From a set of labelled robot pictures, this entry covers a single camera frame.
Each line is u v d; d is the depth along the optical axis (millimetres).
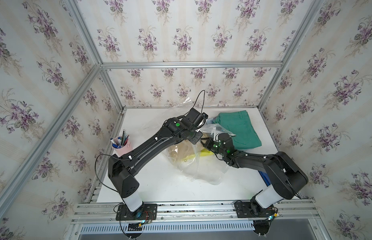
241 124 952
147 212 720
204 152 901
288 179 452
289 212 748
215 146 768
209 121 1049
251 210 715
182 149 816
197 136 662
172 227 765
